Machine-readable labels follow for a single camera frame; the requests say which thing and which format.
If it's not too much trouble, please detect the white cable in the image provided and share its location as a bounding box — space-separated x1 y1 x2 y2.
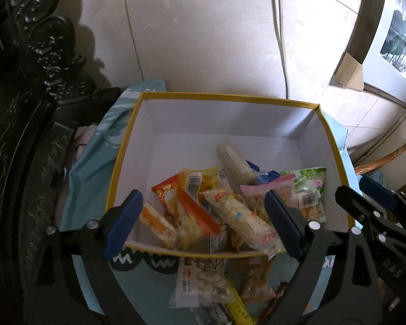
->
270 0 292 99

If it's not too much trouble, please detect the dark snack packet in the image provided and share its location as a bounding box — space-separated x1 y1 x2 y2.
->
194 303 234 325

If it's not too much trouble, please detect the yellow cardboard box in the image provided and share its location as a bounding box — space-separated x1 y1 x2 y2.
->
106 91 356 259

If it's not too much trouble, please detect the light blue tablecloth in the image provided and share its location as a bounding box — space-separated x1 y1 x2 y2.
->
59 79 362 325

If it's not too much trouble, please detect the orange clear snack packet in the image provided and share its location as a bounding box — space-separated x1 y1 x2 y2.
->
174 190 224 248

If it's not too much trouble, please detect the yellow white-label snack packet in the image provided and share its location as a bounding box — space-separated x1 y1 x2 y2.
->
179 167 222 204

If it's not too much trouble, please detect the dark carved wooden cabinet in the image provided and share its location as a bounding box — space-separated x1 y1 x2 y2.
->
0 0 122 325

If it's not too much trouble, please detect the cardboard corner protector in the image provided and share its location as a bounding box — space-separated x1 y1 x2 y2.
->
330 51 364 92

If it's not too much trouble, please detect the brown snack packet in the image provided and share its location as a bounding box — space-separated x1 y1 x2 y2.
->
235 255 278 303

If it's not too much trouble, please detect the dark red snack bar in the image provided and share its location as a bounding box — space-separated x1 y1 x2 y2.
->
257 282 290 325

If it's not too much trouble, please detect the orange white striped snack packet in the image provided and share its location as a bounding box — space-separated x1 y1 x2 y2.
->
137 203 178 249

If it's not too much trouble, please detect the framed picture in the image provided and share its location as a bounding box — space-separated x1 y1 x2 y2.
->
353 0 406 105

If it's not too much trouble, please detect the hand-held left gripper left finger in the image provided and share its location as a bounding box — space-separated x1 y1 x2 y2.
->
34 190 144 325

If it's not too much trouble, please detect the pink snack packet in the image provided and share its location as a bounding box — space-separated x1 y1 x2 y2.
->
240 174 296 210

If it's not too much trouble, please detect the clear tube snack packet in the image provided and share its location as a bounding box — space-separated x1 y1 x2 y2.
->
217 142 254 185

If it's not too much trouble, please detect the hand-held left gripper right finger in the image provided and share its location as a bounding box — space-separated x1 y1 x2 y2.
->
257 190 381 325

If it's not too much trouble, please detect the yellow bar snack packet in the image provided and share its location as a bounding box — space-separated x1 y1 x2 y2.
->
225 278 258 325

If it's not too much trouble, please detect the green snack packet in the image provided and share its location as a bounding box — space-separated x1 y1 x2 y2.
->
279 167 327 222

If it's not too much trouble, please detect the pink cloth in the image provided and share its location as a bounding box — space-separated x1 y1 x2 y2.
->
69 123 99 166

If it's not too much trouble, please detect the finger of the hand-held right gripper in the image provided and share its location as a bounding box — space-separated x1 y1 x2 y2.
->
335 186 406 244
360 174 406 215

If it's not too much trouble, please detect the curved wooden chair rail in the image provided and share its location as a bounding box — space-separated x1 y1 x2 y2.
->
353 135 406 177

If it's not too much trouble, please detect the orange red snack packet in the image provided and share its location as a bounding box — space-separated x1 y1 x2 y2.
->
151 173 183 217

